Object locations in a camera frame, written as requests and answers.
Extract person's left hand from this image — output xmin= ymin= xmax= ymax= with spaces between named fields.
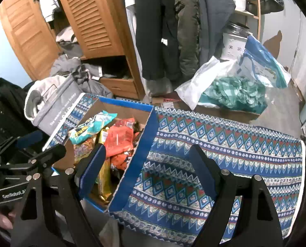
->
xmin=0 ymin=205 xmax=16 ymax=230

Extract white door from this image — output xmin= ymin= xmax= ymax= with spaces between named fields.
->
xmin=290 ymin=10 xmax=306 ymax=96

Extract folded grey clothes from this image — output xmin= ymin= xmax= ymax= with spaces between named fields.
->
xmin=56 ymin=26 xmax=84 ymax=57

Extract long yellow snack packet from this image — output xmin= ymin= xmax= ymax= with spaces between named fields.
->
xmin=95 ymin=127 xmax=113 ymax=203

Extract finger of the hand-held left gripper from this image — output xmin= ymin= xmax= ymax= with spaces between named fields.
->
xmin=30 ymin=144 xmax=66 ymax=166
xmin=0 ymin=131 xmax=43 ymax=157

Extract red orange snack packet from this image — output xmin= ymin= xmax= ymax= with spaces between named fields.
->
xmin=105 ymin=118 xmax=136 ymax=158

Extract louvered wooden wardrobe door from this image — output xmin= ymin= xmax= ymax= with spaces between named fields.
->
xmin=0 ymin=0 xmax=61 ymax=81
xmin=53 ymin=0 xmax=126 ymax=60

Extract teal snack packet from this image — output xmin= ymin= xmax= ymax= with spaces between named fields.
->
xmin=69 ymin=110 xmax=118 ymax=145

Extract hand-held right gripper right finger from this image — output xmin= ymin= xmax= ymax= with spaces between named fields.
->
xmin=189 ymin=145 xmax=284 ymax=247

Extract wooden wardrobe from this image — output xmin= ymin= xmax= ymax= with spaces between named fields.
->
xmin=0 ymin=0 xmax=146 ymax=101

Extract grey clothes pile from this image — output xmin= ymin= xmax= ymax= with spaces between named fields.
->
xmin=50 ymin=54 xmax=115 ymax=100

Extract olive jacket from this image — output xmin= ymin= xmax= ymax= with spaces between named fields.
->
xmin=170 ymin=0 xmax=201 ymax=73

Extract black jacket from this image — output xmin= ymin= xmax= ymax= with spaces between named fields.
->
xmin=135 ymin=0 xmax=182 ymax=82

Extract blue plastic bag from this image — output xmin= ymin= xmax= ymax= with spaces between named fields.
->
xmin=238 ymin=35 xmax=292 ymax=90

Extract black bag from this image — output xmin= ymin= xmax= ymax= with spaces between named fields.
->
xmin=0 ymin=75 xmax=34 ymax=150

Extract wooden shelf rack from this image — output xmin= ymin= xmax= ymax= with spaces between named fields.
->
xmin=232 ymin=0 xmax=262 ymax=42

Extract white pot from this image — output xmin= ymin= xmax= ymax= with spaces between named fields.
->
xmin=231 ymin=0 xmax=247 ymax=12

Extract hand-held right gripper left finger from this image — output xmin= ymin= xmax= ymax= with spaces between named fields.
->
xmin=10 ymin=143 xmax=107 ymax=247

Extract white grey hoodie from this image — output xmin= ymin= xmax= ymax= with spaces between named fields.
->
xmin=24 ymin=76 xmax=72 ymax=123

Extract orange black snack packet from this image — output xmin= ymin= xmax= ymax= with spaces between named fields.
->
xmin=110 ymin=154 xmax=134 ymax=172

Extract blue cardboard box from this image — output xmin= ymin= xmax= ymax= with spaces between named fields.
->
xmin=44 ymin=97 xmax=158 ymax=213

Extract blue patterned cloth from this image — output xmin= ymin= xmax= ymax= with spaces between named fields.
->
xmin=44 ymin=93 xmax=305 ymax=240

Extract grey tote bag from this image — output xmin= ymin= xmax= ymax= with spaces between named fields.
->
xmin=31 ymin=75 xmax=88 ymax=136

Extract white shirt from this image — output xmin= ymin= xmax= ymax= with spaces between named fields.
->
xmin=117 ymin=0 xmax=138 ymax=57

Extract grey blue coat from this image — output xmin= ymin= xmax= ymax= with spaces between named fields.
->
xmin=194 ymin=0 xmax=237 ymax=63

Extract white plastic bag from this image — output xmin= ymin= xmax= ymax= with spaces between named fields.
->
xmin=175 ymin=56 xmax=244 ymax=112

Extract white metal canister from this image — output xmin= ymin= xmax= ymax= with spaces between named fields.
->
xmin=220 ymin=22 xmax=250 ymax=61

